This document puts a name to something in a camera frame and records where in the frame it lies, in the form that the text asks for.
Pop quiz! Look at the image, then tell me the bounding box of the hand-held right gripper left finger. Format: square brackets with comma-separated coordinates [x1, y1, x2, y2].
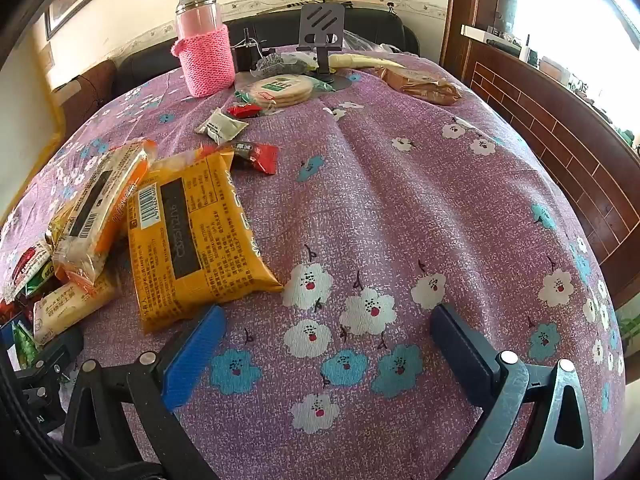
[62, 305, 227, 480]

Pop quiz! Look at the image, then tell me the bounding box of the large yellow snack packet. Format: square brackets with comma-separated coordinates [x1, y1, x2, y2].
[126, 152, 284, 333]

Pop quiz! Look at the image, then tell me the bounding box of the red white snack packet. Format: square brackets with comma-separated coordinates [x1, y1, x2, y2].
[0, 240, 53, 301]

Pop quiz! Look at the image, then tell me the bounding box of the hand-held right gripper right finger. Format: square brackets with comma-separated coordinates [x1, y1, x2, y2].
[431, 304, 596, 480]

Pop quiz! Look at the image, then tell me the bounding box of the brown armchair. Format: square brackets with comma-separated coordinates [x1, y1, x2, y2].
[60, 57, 118, 121]

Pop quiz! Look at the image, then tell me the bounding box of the clear plastic bag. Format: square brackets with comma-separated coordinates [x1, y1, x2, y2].
[345, 30, 401, 56]

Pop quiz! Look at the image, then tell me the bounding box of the small white green packet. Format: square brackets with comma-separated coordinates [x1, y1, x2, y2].
[195, 108, 249, 145]

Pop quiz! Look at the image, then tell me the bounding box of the brown bread packet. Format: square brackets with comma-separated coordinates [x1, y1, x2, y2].
[382, 66, 463, 107]

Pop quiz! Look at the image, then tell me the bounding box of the framed wall painting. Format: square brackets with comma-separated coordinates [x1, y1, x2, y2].
[45, 0, 156, 41]

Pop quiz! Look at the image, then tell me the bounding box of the black phone stand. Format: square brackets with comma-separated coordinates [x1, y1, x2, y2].
[292, 2, 353, 92]

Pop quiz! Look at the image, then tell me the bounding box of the pale yellow snack packet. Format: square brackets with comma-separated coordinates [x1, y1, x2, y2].
[32, 272, 118, 346]

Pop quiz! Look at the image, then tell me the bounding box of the purple floral tablecloth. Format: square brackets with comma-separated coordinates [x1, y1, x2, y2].
[0, 42, 628, 480]

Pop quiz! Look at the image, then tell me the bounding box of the brown wooden partition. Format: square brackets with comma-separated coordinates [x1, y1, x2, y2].
[460, 25, 640, 311]

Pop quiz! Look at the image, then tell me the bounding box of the dark mesh pouch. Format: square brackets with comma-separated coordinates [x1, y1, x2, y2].
[255, 51, 318, 75]

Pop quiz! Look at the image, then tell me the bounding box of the cream curved horn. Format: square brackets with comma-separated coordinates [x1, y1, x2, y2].
[327, 52, 408, 78]

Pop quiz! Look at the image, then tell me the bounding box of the black sofa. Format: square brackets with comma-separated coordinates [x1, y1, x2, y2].
[112, 2, 421, 98]

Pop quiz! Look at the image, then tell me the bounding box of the orange white snack packet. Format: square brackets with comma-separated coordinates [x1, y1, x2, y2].
[50, 139, 158, 293]

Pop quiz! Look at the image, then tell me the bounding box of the pink bottle with knitted sleeve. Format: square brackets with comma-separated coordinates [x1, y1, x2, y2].
[171, 0, 237, 98]

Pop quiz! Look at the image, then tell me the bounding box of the round rice cracker pack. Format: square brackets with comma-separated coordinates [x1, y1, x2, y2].
[235, 72, 315, 109]

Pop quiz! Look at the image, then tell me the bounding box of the red black candy packet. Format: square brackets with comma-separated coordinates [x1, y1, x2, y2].
[220, 141, 279, 176]

